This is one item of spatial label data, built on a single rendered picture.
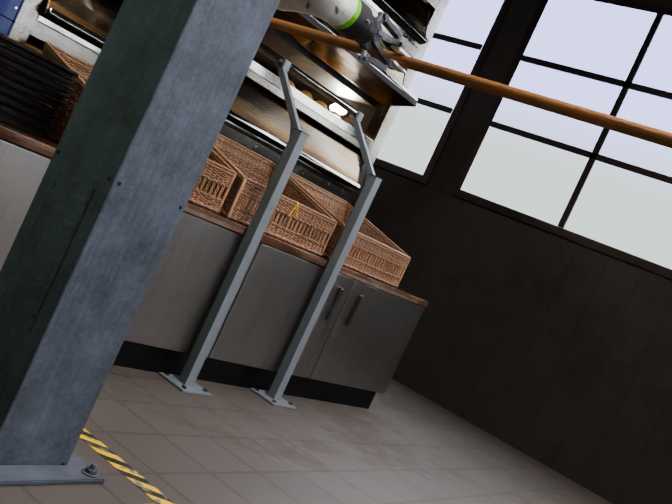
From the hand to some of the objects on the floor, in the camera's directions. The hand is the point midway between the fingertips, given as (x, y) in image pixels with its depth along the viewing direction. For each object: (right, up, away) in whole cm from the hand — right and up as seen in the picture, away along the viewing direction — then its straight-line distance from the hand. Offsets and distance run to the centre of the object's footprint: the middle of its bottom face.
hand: (398, 59), depth 212 cm
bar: (-79, -91, +61) cm, 136 cm away
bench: (-84, -88, +88) cm, 151 cm away
